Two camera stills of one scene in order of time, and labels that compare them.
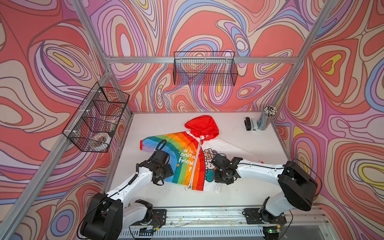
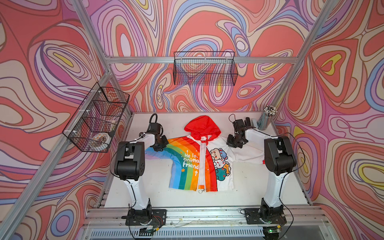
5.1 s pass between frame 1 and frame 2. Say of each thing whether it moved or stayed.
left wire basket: stayed
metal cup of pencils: stayed
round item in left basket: stayed
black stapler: stayed
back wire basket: stayed
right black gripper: moved
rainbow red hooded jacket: moved
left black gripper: moved
